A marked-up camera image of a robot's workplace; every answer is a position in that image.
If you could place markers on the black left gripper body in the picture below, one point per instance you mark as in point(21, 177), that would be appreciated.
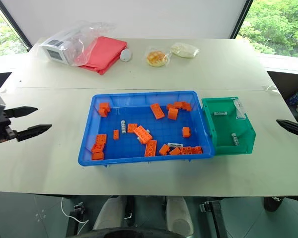
point(5, 126)

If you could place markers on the black caster wheel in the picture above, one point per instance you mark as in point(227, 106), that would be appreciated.
point(273, 204)

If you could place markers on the bagged round bread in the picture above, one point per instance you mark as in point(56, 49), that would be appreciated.
point(155, 58)

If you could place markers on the white boxy appliance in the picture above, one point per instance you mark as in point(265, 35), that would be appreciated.
point(55, 50)

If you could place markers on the small clear plastic bag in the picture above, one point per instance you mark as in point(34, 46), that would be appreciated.
point(240, 109)

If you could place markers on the white box in plastic bag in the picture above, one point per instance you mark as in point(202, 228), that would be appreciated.
point(89, 32)

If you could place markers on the white robot leg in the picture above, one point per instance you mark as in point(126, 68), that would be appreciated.
point(109, 213)
point(180, 215)

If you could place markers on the bag of white powder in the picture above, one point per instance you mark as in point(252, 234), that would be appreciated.
point(185, 50)

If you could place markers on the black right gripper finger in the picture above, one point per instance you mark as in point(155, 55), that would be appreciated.
point(291, 127)

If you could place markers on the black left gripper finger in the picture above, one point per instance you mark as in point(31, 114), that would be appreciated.
point(32, 131)
point(22, 111)

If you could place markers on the blue plastic tray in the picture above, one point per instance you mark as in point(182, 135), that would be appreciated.
point(129, 158)

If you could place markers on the black table leg frame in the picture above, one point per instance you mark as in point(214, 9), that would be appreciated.
point(214, 215)
point(75, 218)

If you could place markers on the red folded cloth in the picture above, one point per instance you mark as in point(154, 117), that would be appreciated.
point(106, 54)

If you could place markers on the long orange building block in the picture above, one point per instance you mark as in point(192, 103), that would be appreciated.
point(143, 134)
point(157, 111)
point(191, 150)

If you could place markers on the orange plastic toy brick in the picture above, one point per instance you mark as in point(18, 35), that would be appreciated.
point(116, 134)

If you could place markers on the small white round object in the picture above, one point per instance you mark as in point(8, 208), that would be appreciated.
point(126, 55)

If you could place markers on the dark rounded shape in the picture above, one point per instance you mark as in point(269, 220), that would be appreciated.
point(139, 233)

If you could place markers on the orange cube building block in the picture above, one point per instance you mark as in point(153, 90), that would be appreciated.
point(172, 114)

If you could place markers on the green plastic bin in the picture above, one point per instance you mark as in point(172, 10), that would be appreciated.
point(226, 129)

